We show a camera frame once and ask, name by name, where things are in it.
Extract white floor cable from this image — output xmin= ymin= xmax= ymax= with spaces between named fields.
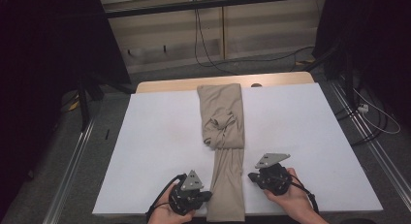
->
xmin=352 ymin=87 xmax=401 ymax=135

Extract black socket cable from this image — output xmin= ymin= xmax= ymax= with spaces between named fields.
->
xmin=195 ymin=0 xmax=316 ymax=73
xmin=193 ymin=0 xmax=238 ymax=76

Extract wooden table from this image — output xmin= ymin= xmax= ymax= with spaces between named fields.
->
xmin=135 ymin=71 xmax=316 ymax=94

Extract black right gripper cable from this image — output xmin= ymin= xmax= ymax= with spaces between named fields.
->
xmin=288 ymin=176 xmax=320 ymax=216

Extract person's right hand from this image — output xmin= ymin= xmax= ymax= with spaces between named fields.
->
xmin=264 ymin=167 xmax=328 ymax=224

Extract beige pants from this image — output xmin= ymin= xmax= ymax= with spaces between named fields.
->
xmin=196 ymin=82 xmax=246 ymax=223

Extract black metal stand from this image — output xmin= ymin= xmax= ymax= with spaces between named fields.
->
xmin=303 ymin=44 xmax=357 ymax=111
xmin=77 ymin=72 xmax=134 ymax=132

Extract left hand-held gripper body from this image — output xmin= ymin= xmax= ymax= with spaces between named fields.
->
xmin=168 ymin=170 xmax=206 ymax=217

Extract white table mat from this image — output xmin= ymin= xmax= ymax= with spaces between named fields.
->
xmin=91 ymin=82 xmax=384 ymax=217

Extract black horizontal bar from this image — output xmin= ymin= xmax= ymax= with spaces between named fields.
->
xmin=103 ymin=0 xmax=328 ymax=19

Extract aluminium floor rail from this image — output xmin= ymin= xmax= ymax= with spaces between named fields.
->
xmin=42 ymin=118 xmax=96 ymax=224
xmin=329 ymin=80 xmax=411 ymax=212

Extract black curtain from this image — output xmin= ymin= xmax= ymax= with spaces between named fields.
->
xmin=313 ymin=0 xmax=411 ymax=128
xmin=0 ymin=0 xmax=132 ymax=218

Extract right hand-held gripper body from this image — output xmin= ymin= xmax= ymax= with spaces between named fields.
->
xmin=255 ymin=152 xmax=294 ymax=196

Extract black floor cable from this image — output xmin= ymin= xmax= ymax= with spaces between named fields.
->
xmin=333 ymin=87 xmax=389 ymax=147

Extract person's left hand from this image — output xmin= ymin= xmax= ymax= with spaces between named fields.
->
xmin=147 ymin=184 xmax=197 ymax=224

